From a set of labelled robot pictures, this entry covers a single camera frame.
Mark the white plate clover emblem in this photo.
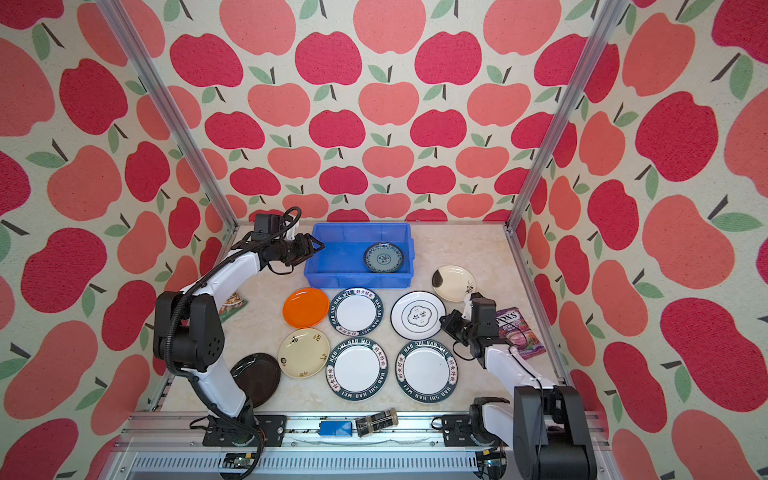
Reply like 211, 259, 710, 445
390, 291, 446, 341

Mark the cream plate black spot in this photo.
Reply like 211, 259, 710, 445
431, 265, 477, 303

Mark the green rim plate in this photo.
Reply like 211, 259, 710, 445
325, 337, 389, 402
328, 287, 384, 337
395, 339, 459, 404

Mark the teal blue floral plate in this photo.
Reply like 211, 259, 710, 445
363, 242, 404, 274

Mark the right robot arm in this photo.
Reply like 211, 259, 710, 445
440, 293, 598, 479

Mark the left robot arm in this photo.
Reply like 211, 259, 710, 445
153, 233, 325, 423

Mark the blue plastic bin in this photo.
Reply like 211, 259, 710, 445
304, 223, 415, 289

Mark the purple candy bag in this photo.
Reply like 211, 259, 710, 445
496, 307, 546, 360

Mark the orange plastic plate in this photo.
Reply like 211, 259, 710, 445
282, 288, 330, 329

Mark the green orange snack packet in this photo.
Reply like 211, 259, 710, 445
219, 292, 248, 323

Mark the cream floral plate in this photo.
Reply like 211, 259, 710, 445
277, 328, 331, 379

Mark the black cylindrical part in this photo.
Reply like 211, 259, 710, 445
354, 409, 399, 438

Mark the blue small box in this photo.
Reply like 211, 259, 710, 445
318, 420, 352, 437

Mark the green circuit board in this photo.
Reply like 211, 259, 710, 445
221, 453, 258, 470

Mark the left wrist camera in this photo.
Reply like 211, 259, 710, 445
250, 213, 283, 241

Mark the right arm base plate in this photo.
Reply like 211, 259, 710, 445
431, 414, 498, 448

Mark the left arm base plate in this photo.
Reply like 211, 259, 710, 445
202, 415, 287, 449

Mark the left aluminium post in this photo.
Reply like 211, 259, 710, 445
96, 0, 239, 235

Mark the aluminium post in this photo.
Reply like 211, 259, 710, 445
504, 0, 630, 237
96, 0, 239, 235

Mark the aluminium front rail frame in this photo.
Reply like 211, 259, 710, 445
98, 410, 619, 480

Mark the right aluminium post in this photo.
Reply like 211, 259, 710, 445
504, 0, 630, 237

